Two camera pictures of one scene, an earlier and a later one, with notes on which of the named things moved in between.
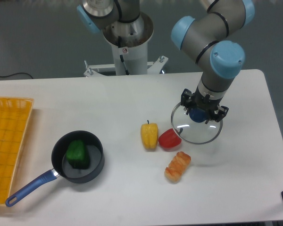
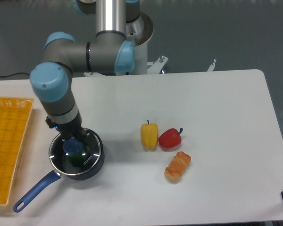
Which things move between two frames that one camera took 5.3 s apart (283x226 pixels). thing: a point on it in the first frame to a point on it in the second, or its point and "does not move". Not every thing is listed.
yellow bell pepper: (149, 132) does not move
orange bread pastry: (177, 166) does not move
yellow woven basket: (9, 118) does not move
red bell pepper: (170, 139) does not move
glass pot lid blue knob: (192, 126) to (74, 156)
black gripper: (214, 111) to (67, 129)
